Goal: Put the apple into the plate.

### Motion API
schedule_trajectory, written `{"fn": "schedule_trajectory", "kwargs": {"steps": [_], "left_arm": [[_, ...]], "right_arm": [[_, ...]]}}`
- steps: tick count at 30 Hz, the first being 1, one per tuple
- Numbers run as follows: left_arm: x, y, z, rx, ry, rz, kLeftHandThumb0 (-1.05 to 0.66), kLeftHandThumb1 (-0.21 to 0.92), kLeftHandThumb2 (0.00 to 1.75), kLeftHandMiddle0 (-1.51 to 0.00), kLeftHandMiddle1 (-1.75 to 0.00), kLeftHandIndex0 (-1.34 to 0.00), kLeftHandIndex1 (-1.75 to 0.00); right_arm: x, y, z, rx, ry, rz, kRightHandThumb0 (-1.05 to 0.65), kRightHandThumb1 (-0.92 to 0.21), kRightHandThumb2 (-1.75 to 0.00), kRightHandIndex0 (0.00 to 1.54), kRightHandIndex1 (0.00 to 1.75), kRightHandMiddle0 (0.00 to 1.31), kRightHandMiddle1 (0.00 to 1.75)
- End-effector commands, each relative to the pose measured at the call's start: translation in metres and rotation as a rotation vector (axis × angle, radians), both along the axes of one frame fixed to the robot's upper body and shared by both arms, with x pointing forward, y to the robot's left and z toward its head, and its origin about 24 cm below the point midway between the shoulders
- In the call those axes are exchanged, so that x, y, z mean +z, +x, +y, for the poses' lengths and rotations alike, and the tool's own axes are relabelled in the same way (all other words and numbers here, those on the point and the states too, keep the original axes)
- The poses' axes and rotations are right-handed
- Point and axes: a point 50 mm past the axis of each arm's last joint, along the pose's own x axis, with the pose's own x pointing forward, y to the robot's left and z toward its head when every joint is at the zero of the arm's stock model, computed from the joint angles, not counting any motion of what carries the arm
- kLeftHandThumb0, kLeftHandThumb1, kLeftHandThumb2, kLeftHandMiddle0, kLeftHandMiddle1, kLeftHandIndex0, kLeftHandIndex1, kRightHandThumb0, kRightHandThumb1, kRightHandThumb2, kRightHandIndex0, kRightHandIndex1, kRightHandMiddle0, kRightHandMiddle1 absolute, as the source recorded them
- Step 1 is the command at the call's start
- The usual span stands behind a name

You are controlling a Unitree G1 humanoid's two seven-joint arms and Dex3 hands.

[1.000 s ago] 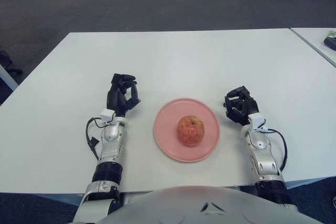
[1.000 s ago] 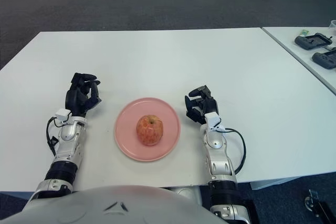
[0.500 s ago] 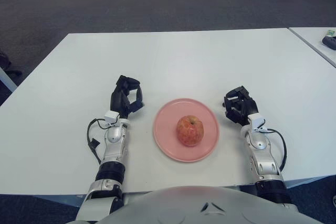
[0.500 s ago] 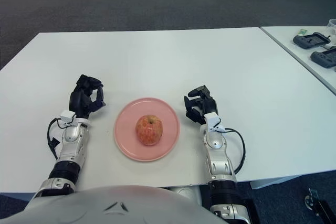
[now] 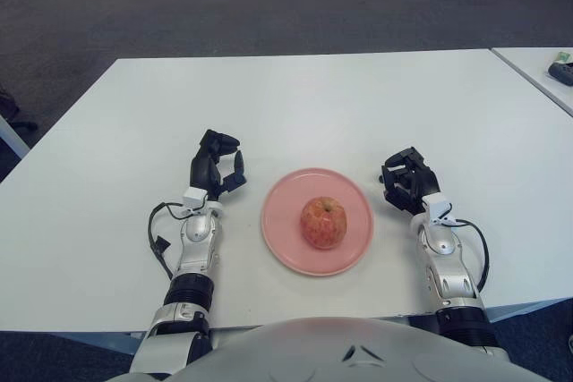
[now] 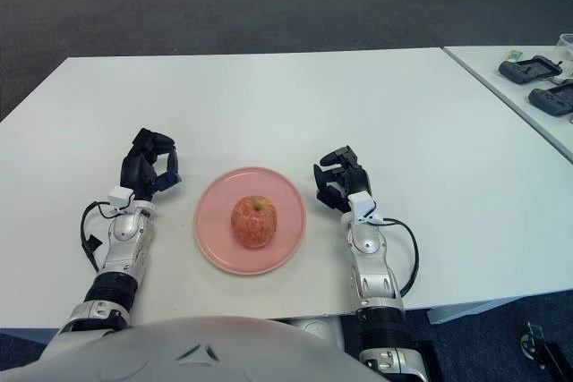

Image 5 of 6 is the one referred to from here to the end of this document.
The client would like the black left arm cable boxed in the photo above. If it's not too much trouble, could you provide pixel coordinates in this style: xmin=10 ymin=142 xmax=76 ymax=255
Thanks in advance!
xmin=148 ymin=201 xmax=193 ymax=280

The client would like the grey handheld controller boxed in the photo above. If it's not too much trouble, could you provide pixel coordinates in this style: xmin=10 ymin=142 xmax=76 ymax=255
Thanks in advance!
xmin=548 ymin=62 xmax=573 ymax=87

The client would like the red peach fruit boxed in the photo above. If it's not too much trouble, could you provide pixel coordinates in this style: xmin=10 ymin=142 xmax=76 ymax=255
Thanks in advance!
xmin=299 ymin=196 xmax=349 ymax=251

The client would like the white table frame beam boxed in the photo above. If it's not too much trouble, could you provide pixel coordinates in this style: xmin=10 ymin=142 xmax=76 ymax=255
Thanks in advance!
xmin=485 ymin=296 xmax=573 ymax=323

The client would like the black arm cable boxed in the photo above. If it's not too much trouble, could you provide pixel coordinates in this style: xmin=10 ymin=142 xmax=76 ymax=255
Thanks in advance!
xmin=447 ymin=219 xmax=490 ymax=296
xmin=148 ymin=201 xmax=193 ymax=280

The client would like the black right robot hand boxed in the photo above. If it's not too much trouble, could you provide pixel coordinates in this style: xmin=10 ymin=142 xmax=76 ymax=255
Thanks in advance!
xmin=380 ymin=146 xmax=440 ymax=216

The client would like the white table leg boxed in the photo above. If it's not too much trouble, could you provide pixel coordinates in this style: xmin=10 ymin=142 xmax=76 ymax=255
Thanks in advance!
xmin=0 ymin=113 xmax=31 ymax=162

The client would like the grey robot torso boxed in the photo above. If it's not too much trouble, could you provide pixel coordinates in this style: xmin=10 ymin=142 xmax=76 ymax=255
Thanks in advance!
xmin=172 ymin=315 xmax=556 ymax=382

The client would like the pink round plate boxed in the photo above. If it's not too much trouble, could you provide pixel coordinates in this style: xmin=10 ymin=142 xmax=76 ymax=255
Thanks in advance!
xmin=261 ymin=167 xmax=375 ymax=277

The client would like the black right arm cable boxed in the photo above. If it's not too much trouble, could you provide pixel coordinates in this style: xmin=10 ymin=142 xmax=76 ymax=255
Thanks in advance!
xmin=447 ymin=219 xmax=490 ymax=296

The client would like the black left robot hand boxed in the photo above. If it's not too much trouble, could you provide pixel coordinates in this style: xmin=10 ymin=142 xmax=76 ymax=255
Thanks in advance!
xmin=188 ymin=129 xmax=248 ymax=202

